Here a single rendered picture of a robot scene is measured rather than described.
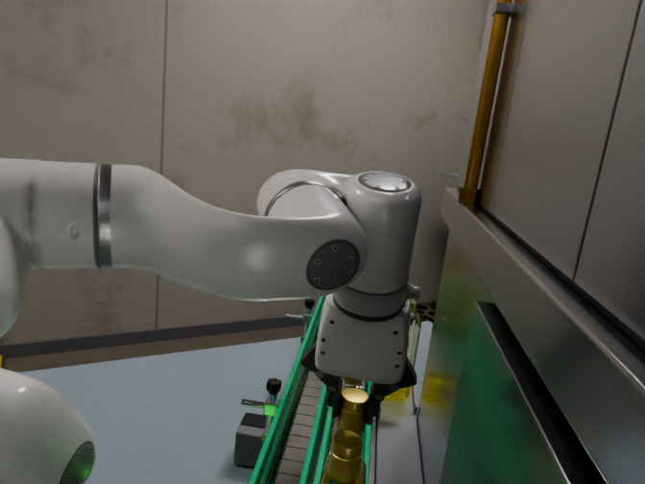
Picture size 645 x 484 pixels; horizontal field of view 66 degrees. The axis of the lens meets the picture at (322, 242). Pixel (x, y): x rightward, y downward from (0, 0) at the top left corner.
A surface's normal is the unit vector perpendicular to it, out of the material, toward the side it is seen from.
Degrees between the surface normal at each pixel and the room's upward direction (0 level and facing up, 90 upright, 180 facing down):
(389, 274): 103
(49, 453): 92
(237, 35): 90
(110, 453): 0
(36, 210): 69
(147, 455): 0
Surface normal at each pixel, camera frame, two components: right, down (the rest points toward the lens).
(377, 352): -0.12, 0.50
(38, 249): 0.26, 0.64
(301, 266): 0.29, 0.45
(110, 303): 0.47, 0.26
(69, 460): 0.95, 0.20
